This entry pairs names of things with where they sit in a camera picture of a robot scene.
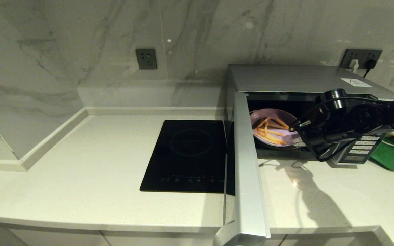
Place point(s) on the orange french fries heap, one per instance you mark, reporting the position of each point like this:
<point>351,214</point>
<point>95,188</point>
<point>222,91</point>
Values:
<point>272,131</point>

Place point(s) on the black glass microwave door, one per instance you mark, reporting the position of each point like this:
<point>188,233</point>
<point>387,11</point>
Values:
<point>248,171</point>

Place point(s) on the black glass induction cooktop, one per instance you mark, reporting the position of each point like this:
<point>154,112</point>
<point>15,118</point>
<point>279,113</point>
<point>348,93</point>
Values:
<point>183,157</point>

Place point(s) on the green board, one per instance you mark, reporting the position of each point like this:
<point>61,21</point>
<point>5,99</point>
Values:
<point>393,157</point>

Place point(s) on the silver Panasonic microwave oven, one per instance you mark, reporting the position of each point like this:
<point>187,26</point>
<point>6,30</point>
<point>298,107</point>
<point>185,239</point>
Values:
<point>286,78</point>

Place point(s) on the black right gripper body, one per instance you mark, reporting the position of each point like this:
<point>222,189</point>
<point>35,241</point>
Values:
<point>327,140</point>

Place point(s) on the grey single wall socket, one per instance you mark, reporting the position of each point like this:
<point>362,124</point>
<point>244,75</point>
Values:
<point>146,58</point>

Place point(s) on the white paper sheet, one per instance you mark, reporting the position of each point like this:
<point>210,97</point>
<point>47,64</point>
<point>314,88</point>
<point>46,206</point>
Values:
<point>356,82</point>

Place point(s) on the white power plug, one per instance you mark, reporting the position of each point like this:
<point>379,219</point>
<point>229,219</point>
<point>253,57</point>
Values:
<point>354,65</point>

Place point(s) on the grey double wall socket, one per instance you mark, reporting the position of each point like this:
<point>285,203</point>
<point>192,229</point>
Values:
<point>361,54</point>

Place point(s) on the lavender plate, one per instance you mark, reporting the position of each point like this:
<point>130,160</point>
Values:
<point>263,114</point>

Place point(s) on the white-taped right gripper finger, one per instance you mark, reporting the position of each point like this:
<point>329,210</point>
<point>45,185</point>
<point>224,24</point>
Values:
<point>291,139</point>
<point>299,144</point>

